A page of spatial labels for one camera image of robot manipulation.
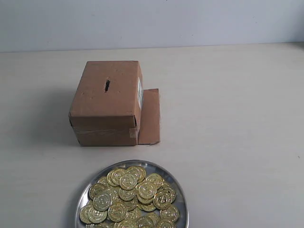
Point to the gold coin lower centre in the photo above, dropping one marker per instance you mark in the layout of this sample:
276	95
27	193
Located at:
117	212

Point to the gold coin centre right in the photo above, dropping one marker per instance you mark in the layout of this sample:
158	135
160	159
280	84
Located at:
147	190

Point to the gold coin right ornate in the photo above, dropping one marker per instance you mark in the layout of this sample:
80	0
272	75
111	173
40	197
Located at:
162	200

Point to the round silver metal plate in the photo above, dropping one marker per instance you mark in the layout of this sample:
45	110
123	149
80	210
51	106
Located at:
180	201

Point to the gold coin top of pile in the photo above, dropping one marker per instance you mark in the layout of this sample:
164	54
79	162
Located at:
128	181

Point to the brown cardboard box with slot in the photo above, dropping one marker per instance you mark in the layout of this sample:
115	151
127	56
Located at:
111	107

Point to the gold coin lower right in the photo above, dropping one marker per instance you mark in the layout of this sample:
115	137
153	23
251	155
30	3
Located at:
171	213

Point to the gold coin top back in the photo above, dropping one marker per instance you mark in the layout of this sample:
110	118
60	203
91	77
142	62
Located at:
138	171

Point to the gold coin lower left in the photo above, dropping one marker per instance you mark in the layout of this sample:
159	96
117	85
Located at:
96	216

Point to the gold coin left silver-toned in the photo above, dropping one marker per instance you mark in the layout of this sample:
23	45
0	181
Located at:
102	201

